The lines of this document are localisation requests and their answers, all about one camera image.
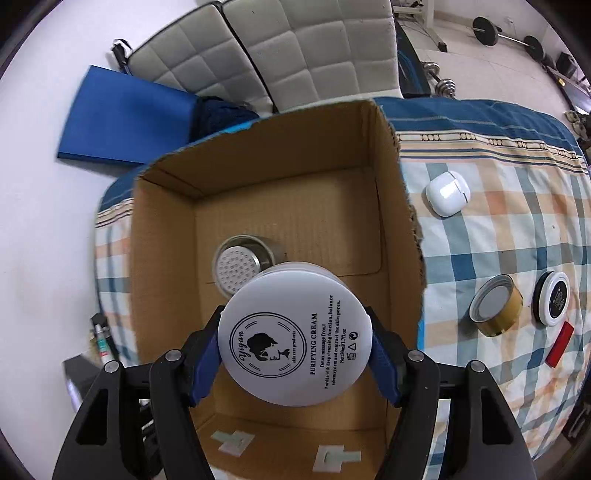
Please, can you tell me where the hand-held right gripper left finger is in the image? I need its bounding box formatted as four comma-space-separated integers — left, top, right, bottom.
53, 305, 227, 480

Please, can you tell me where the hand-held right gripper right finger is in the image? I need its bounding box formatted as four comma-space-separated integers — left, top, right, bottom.
365, 305, 539, 480

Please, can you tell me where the white cream jar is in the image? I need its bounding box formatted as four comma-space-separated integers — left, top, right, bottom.
217, 261, 374, 408

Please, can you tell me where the gold round tin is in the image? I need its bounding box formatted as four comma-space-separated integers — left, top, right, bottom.
469, 274, 524, 337

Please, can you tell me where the cardboard box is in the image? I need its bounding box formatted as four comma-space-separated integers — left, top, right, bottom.
131, 99, 428, 480

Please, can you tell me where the red small box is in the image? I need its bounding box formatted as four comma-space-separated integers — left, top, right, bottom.
545, 322, 574, 367

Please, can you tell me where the black and white jar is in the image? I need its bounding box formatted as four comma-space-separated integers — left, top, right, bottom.
531, 271, 571, 326

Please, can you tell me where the white earbud case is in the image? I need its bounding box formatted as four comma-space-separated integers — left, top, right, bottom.
425, 170, 471, 217

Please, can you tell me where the white glue tube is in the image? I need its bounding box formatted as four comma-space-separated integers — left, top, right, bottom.
95, 323, 114, 365

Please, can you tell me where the dark box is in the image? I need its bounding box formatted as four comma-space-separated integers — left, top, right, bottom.
62, 355, 102, 411

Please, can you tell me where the checked bedsheet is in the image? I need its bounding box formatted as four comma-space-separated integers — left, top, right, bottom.
95, 97, 591, 462

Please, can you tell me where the dark blue knitted cloth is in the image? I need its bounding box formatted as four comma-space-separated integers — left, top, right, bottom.
191, 96, 259, 139

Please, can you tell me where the blue mat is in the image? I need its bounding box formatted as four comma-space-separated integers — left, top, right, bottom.
56, 65, 201, 164

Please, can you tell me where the metal dumbbell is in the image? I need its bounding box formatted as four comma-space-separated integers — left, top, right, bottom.
422, 60, 458, 97

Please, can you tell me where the white quilted chair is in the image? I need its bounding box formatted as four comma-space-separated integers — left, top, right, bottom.
129, 2, 273, 114
222, 0, 402, 114

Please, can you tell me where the black exercise bench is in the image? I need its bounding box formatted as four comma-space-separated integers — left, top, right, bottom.
397, 23, 432, 97

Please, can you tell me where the black barbell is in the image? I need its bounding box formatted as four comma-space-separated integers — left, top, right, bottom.
472, 16, 546, 61

